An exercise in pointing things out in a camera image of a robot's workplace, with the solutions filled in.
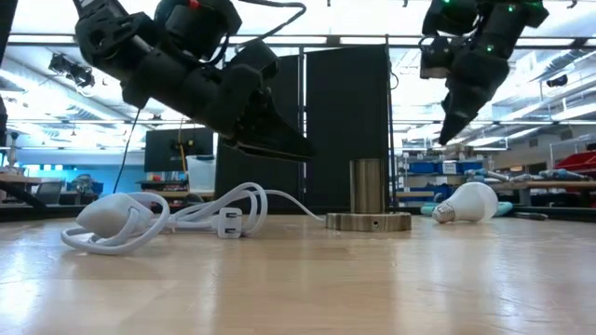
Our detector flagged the black room divider panel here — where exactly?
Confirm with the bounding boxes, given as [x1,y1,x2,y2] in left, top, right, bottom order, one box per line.
[305,44,391,215]
[213,54,303,213]

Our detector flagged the black computer monitor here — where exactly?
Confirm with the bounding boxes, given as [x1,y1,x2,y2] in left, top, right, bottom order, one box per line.
[143,127,215,173]

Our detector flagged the low cluttered background table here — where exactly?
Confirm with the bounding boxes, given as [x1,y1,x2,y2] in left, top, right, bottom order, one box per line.
[137,179,216,200]

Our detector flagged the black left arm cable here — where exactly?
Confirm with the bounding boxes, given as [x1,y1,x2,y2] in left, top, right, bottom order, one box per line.
[218,0,308,66]

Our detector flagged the black aluminium table frame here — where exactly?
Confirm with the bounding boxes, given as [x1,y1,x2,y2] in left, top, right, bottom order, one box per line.
[0,179,596,223]

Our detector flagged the wooden workbench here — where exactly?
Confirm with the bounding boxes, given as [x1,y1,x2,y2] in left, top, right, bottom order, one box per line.
[483,179,596,208]

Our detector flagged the teal tray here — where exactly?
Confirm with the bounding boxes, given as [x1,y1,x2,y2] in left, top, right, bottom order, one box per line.
[420,201,514,218]

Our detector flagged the white lamp power cord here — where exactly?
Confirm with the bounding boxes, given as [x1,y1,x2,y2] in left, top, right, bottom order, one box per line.
[60,181,327,256]

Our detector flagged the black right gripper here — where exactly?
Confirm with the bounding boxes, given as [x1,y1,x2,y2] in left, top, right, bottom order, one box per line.
[437,49,511,147]

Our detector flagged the yellow hanging cable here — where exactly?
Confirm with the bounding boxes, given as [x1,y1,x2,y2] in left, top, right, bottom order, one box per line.
[177,129,188,174]

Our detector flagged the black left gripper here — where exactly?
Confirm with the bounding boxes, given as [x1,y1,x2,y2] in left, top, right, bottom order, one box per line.
[179,63,316,165]

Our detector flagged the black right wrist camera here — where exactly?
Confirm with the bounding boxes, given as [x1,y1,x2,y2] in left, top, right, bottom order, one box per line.
[418,34,460,80]

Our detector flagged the red storage bin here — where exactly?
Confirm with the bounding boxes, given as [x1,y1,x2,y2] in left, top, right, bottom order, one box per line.
[552,151,596,181]

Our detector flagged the wooden background desk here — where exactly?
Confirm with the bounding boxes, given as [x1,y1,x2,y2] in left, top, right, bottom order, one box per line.
[0,172,61,206]

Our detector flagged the brass lamp socket base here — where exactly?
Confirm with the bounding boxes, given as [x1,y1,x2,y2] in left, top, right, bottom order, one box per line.
[325,157,413,233]

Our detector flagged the white post black knob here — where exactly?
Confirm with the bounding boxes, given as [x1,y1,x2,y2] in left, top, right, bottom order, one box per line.
[5,131,22,177]

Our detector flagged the grey office chair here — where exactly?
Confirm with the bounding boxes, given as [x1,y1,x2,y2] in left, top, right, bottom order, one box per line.
[34,181,65,206]

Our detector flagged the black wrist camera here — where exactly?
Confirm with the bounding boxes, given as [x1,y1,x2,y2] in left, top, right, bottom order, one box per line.
[418,34,460,80]
[227,40,281,83]

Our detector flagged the black hanging cable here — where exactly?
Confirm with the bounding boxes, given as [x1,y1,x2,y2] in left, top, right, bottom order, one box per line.
[113,109,142,194]

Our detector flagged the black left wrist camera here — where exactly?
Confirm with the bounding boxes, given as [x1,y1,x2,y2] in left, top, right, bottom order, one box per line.
[227,40,281,83]

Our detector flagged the clear plastic storage bin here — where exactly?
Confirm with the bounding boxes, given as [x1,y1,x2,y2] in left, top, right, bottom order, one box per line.
[185,154,218,193]

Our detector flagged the white light bulb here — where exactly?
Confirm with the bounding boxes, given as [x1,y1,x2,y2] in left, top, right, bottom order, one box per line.
[431,181,499,224]

